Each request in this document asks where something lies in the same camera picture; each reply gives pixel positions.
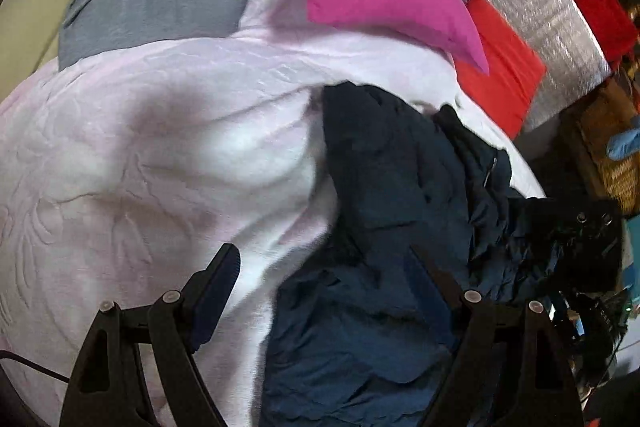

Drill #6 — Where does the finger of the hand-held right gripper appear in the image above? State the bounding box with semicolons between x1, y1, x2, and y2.
545;202;622;260

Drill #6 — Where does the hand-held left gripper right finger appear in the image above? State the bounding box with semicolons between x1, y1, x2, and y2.
407;247;583;427

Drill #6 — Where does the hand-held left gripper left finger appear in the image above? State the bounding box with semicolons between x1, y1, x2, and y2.
59;243;242;427

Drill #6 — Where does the navy blue garment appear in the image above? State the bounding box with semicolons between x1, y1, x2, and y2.
262;82;566;427

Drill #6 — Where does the white embossed blanket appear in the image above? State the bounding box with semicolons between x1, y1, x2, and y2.
0;0;548;427

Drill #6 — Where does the folded red cloth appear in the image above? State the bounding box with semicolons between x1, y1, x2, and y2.
452;0;547;138

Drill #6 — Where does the black cable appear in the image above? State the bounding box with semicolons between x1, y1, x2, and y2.
0;349;71;385

